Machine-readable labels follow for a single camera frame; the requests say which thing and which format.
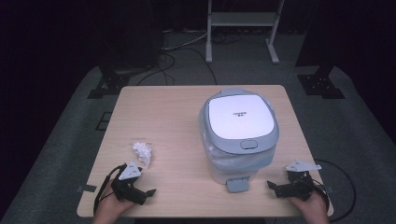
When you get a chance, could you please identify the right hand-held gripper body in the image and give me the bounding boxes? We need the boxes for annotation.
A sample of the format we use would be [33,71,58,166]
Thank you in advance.
[279,160,322,202]

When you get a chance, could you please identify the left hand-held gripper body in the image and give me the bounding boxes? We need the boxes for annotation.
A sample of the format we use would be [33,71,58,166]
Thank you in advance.
[110,161,149,206]

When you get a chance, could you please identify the white tissue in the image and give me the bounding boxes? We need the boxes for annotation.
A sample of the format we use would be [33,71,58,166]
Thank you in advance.
[132,142,153,169]

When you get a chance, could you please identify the white grey pedal trash can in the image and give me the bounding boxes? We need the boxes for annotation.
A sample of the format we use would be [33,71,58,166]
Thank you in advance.
[198,88,280,194]

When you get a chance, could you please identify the person's right hand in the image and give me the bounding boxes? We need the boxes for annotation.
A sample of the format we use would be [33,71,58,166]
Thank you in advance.
[288,189,331,224]

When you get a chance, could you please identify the person's left hand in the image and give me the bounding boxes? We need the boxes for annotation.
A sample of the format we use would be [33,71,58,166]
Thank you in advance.
[92,180,135,224]

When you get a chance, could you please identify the grey tape strip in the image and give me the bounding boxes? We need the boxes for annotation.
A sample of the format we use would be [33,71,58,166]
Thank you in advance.
[76,184,98,193]

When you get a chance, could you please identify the dark floor outlet box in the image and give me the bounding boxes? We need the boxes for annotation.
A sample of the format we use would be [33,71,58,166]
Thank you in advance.
[94,111,113,132]

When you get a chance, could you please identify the translucent plastic bin liner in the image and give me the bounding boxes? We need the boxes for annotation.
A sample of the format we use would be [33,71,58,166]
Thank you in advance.
[199,116,276,173]

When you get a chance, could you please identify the black stand base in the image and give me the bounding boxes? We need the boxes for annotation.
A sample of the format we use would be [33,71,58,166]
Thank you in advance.
[296,64,347,100]
[87,64,149,100]

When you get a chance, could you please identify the white metal stand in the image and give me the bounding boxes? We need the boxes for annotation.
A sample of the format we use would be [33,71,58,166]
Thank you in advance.
[205,0,286,65]

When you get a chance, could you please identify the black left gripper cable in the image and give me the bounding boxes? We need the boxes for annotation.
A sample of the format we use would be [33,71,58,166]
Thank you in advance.
[93,163,126,217]

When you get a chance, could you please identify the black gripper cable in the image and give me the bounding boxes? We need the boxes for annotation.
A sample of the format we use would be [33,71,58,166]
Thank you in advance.
[93,163,126,217]
[311,158,357,223]

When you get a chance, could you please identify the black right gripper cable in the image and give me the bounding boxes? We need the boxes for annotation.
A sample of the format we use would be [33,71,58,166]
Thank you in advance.
[311,158,357,223]

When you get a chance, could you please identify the black floor cables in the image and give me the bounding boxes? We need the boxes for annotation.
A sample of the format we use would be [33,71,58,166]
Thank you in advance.
[135,46,219,87]

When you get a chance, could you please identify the white floor cable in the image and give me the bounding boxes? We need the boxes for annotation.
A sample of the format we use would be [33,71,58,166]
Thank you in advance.
[161,30,208,51]

